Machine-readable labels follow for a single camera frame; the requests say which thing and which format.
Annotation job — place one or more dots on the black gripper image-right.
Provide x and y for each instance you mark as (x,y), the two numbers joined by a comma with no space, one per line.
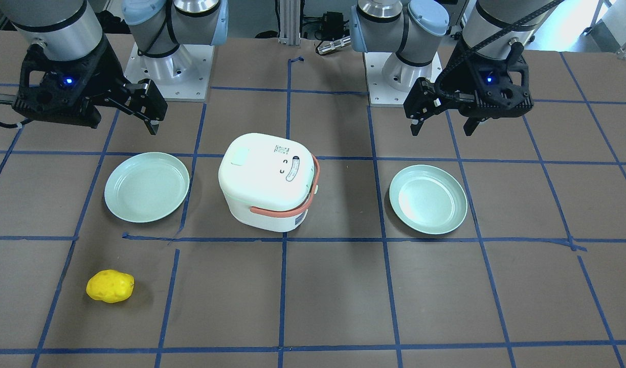
(462,76)

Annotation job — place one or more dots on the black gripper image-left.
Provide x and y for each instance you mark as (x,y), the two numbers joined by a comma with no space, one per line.
(104,76)

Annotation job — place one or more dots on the white rice cooker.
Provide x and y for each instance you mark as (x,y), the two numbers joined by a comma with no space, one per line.
(268,182)

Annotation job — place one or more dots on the green plate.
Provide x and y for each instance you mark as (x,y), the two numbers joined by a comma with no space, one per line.
(428,199)
(147,187)

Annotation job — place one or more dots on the silver cylindrical connector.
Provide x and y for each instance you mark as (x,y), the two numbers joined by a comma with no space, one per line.
(328,47)

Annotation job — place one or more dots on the yellow toy potato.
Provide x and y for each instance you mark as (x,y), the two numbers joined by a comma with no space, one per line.
(110,286)

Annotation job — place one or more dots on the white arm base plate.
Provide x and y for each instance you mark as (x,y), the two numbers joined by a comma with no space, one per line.
(389,80)
(183,76)

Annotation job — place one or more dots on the black cable image-left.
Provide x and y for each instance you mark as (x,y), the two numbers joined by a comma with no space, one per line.
(9,118)

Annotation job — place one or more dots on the aluminium frame post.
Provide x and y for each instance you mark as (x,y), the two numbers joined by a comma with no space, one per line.
(289,22)

